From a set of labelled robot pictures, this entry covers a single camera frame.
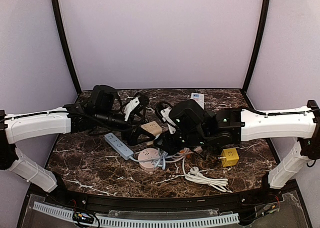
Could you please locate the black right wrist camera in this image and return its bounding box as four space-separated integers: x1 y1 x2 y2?
169 99 206 133

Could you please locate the long white power strip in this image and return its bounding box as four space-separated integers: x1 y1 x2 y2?
191 93 205 109

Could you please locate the small blue-white power strip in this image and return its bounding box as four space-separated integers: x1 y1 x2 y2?
104 133 134 160

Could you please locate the beige cube socket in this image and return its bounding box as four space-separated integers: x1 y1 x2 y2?
141 121 163 139

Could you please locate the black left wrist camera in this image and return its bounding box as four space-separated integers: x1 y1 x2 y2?
90 85 117 112

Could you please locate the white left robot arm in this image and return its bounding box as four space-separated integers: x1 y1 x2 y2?
0 103 146 193

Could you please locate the pink round socket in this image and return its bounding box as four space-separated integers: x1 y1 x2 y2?
138 148 160 171

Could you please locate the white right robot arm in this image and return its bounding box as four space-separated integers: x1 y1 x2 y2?
153 99 320 189

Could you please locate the white slotted cable duct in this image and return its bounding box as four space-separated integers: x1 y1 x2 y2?
32 201 239 227

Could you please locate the black front rail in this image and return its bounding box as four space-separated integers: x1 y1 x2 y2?
47 171 277 212

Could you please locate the white cable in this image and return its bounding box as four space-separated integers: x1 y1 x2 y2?
181 157 229 191

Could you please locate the yellow cube socket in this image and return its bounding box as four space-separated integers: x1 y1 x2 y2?
219 148 239 167

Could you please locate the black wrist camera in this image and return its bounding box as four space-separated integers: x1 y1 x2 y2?
90 85 117 112
169 99 206 133

